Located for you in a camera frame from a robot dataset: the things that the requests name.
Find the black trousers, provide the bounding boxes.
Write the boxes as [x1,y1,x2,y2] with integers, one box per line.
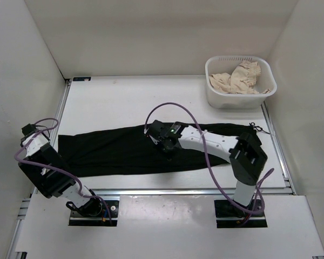
[58,124,262,177]

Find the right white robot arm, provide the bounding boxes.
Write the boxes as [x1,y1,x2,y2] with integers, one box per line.
[144,120,267,216]

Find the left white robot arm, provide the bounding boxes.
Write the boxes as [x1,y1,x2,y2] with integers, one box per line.
[18,132,106,217]

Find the beige trousers in basket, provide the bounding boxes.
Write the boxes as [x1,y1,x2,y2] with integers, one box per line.
[209,60,261,94]

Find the white plastic basket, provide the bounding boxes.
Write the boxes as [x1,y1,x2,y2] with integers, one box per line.
[205,56,278,109]

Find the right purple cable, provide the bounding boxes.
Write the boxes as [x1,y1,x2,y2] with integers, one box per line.
[145,102,275,223]

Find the purple cable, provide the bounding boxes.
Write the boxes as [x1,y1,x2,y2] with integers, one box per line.
[145,102,275,223]
[13,118,113,224]

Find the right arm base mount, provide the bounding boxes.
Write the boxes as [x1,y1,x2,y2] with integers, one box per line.
[214,200,268,229]

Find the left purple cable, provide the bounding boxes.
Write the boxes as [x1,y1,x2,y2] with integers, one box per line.
[13,118,113,224]

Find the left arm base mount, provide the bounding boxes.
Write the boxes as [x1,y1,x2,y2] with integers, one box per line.
[66,198,119,227]

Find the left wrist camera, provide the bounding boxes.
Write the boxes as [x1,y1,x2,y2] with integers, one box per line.
[21,124,47,146]

